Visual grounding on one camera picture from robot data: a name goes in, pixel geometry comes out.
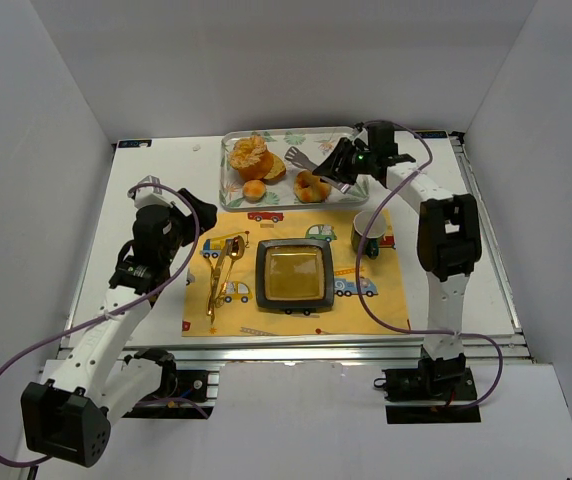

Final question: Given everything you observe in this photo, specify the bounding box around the herb bread slice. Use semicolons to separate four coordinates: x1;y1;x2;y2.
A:
263;153;286;184

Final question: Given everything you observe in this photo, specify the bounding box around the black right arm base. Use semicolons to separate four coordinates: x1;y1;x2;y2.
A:
373;368;482;425

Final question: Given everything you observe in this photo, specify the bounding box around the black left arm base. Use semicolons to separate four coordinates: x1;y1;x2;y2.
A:
124;348;214;420

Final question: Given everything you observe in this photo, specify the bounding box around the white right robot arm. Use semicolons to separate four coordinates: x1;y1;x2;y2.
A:
313;120;482;380

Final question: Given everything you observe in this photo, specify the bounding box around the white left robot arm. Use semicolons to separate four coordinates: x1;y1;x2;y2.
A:
20;184;217;467

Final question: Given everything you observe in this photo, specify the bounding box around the small round bread roll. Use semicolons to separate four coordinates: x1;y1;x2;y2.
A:
242;180;266;203

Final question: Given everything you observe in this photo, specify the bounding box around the gold spoon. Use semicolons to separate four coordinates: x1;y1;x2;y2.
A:
215;235;246;307

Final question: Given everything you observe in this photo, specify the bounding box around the blue label sticker right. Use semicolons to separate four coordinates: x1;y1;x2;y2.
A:
417;130;449;139

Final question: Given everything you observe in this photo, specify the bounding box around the blue label sticker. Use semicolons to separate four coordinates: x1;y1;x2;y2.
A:
117;139;152;149
417;130;449;139

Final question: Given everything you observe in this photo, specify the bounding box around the dark green mug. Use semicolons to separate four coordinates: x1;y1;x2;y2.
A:
350;211;387;259

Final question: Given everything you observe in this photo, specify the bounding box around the gold knife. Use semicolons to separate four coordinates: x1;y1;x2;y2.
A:
207;239;237;323

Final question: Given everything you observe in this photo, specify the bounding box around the leaf patterned white tray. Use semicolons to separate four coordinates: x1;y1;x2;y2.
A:
219;126;370;212

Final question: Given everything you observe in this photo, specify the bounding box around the tall sugared brioche bun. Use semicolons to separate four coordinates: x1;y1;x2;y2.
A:
229;135;273;181

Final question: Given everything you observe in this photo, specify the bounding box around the yellow vehicle print placemat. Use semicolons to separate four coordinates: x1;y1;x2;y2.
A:
183;210;410;337

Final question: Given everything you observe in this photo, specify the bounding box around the blue label sticker left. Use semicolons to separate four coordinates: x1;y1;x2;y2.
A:
117;139;152;149

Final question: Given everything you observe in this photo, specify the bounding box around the black square ceramic plate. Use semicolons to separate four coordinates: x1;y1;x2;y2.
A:
255;238;335;316

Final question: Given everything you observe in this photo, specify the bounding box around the twisted ring bread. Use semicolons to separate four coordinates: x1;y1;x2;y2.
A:
293;170;332;203

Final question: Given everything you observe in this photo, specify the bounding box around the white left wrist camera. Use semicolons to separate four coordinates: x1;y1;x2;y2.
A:
127;175;172;210

